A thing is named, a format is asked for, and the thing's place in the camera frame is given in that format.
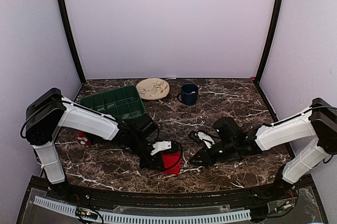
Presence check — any black left frame post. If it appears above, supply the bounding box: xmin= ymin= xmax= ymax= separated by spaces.
xmin=57 ymin=0 xmax=86 ymax=85

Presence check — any right circuit board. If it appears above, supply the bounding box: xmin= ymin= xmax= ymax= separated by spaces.
xmin=274 ymin=201 xmax=294 ymax=212

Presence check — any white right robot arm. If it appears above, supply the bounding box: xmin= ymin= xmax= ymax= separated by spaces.
xmin=189 ymin=98 xmax=336 ymax=200

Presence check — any red sock with white pattern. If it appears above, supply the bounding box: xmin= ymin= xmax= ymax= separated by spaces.
xmin=161 ymin=152 xmax=182 ymax=175

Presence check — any black right frame post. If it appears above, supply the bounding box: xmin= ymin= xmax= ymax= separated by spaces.
xmin=254 ymin=0 xmax=282 ymax=86

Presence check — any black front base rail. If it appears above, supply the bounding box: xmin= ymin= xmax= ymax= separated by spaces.
xmin=15 ymin=174 xmax=330 ymax=224

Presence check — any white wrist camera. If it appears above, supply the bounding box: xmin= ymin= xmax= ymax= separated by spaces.
xmin=151 ymin=141 xmax=172 ymax=156
xmin=196 ymin=131 xmax=215 ymax=149

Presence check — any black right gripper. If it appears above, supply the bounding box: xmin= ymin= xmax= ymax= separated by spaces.
xmin=189 ymin=139 xmax=237 ymax=168

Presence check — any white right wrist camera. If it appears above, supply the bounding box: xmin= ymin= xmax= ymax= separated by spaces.
xmin=196 ymin=131 xmax=215 ymax=149

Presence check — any red white rolled sock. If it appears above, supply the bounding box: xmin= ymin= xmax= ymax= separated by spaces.
xmin=77 ymin=131 xmax=92 ymax=146

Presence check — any beige floral ceramic plate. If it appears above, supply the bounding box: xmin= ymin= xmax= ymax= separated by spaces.
xmin=136 ymin=78 xmax=170 ymax=100

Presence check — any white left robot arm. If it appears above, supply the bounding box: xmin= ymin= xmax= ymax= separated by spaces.
xmin=20 ymin=88 xmax=172 ymax=201

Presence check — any white slotted cable duct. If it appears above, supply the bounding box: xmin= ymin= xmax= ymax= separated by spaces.
xmin=33 ymin=196 xmax=251 ymax=223

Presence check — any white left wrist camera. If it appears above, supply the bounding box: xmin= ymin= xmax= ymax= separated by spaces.
xmin=151 ymin=141 xmax=172 ymax=156

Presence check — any black frame post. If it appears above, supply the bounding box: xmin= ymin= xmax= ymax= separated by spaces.
xmin=57 ymin=0 xmax=86 ymax=85
xmin=254 ymin=0 xmax=282 ymax=86

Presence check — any left circuit board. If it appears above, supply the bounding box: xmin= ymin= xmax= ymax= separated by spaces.
xmin=75 ymin=207 xmax=98 ymax=221

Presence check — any dark blue enamel mug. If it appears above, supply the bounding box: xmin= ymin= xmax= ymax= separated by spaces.
xmin=176 ymin=83 xmax=199 ymax=106

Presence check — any circuit board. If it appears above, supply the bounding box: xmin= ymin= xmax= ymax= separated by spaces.
xmin=274 ymin=201 xmax=294 ymax=212
xmin=75 ymin=207 xmax=98 ymax=221

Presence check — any green plastic divided crate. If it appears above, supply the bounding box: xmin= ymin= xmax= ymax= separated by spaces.
xmin=80 ymin=85 xmax=146 ymax=120

